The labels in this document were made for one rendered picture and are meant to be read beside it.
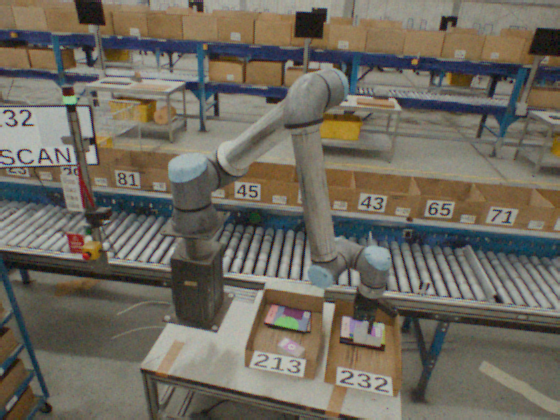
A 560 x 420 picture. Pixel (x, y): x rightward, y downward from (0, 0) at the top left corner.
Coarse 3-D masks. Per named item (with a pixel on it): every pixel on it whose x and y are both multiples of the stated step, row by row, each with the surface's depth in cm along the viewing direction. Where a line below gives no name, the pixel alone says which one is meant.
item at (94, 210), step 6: (90, 210) 192; (96, 210) 192; (102, 210) 192; (108, 210) 194; (90, 216) 192; (96, 216) 192; (102, 216) 192; (108, 216) 193; (96, 222) 195; (102, 222) 198
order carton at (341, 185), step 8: (296, 168) 269; (328, 168) 266; (296, 176) 272; (328, 176) 269; (336, 176) 268; (344, 176) 267; (352, 176) 263; (296, 184) 243; (328, 184) 272; (336, 184) 271; (344, 184) 270; (352, 184) 258; (296, 192) 246; (328, 192) 243; (336, 192) 242; (344, 192) 242; (352, 192) 241; (296, 200) 248; (336, 200) 245; (344, 200) 244; (352, 200) 244
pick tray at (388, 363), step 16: (336, 304) 181; (352, 304) 179; (336, 320) 181; (384, 320) 179; (336, 336) 172; (400, 336) 162; (336, 352) 164; (352, 352) 164; (368, 352) 165; (384, 352) 165; (400, 352) 155; (336, 368) 147; (352, 368) 157; (368, 368) 158; (384, 368) 158; (400, 368) 149; (400, 384) 144
